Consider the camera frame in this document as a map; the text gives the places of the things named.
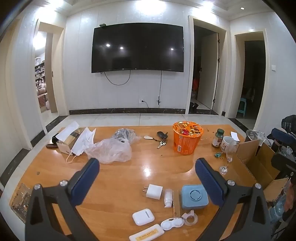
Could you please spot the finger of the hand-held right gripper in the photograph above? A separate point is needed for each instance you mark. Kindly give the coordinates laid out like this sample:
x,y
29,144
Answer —
x,y
282,137
283,162

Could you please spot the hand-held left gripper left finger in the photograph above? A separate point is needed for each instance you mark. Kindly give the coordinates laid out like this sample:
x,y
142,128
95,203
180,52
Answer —
x,y
85,183

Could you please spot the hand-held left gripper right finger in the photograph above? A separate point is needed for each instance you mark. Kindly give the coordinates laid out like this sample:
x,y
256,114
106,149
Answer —
x,y
208,180

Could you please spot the blue square speaker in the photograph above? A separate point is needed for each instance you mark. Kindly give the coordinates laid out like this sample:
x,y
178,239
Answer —
x,y
193,196

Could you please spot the open cardboard box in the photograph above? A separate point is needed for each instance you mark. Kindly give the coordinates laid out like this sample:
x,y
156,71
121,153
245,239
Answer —
x,y
256,162

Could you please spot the clear wine glass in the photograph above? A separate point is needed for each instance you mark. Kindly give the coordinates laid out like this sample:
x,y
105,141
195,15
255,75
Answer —
x,y
227,162

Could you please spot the glass pot lid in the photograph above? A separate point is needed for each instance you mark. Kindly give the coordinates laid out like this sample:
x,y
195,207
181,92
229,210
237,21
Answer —
x,y
255,134

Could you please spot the green binder clip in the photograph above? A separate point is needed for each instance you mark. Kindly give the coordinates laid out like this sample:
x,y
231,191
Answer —
x,y
218,154

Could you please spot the white face mask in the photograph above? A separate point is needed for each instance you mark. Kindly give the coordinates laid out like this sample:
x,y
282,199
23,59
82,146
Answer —
x,y
82,143

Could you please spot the clear crumpled plastic bag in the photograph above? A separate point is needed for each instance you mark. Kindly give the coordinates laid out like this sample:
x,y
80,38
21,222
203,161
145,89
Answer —
x,y
108,150

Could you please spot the white printed mug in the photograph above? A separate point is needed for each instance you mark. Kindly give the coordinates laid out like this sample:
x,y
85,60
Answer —
x,y
227,144

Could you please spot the clear tape dispenser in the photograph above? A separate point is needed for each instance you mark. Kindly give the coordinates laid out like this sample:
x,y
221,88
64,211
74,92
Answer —
x,y
190,218

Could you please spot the brown pill bottle green cap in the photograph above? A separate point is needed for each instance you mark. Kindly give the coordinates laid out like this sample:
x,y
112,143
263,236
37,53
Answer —
x,y
218,138

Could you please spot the small white pump bottle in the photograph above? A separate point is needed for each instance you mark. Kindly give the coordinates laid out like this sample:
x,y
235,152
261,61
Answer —
x,y
168,198

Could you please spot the small brown cardboard box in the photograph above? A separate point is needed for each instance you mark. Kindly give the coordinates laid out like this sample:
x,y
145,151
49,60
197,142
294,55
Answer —
x,y
68,141

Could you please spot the clear water bottle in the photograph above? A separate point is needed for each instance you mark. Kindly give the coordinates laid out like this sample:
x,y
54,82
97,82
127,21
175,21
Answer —
x,y
278,208

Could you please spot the white paper slip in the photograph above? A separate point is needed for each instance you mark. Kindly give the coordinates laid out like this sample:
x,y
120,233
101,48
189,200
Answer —
x,y
235,135

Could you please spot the orange instant noodle cup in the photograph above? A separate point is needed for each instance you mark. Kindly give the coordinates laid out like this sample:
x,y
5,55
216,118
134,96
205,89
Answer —
x,y
186,137

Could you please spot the green plastic stool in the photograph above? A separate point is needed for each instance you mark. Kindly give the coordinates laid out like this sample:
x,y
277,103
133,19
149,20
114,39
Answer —
x,y
242,107

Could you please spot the white folded paper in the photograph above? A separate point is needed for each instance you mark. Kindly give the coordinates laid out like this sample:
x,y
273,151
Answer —
x,y
67,131

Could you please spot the white plug charger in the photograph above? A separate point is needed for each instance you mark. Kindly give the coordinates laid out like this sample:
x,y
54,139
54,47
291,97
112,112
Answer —
x,y
153,191

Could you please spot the white contact lens case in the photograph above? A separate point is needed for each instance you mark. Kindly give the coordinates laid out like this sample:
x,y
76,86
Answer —
x,y
172,223

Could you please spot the silver key bunch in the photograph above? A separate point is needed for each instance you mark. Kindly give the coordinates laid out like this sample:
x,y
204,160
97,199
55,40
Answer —
x,y
161,144

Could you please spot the black car key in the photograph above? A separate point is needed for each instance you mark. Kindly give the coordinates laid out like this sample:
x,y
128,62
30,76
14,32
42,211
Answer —
x,y
161,134

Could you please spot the white earbuds case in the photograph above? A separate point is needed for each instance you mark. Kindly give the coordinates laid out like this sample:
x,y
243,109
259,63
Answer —
x,y
143,217

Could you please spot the white box yellow label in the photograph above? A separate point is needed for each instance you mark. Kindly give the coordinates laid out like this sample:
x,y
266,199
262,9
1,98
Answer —
x,y
145,233

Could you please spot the open white door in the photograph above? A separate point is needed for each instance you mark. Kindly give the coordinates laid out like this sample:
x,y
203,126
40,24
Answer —
x,y
211,69

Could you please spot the storage shelf with goods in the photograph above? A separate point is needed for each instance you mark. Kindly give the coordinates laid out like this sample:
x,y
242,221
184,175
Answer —
x,y
40,78

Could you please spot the white light switch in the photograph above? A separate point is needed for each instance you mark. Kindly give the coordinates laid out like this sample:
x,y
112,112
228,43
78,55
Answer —
x,y
273,67

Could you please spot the black wall television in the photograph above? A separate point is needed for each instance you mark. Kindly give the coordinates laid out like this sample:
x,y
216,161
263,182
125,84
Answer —
x,y
137,47

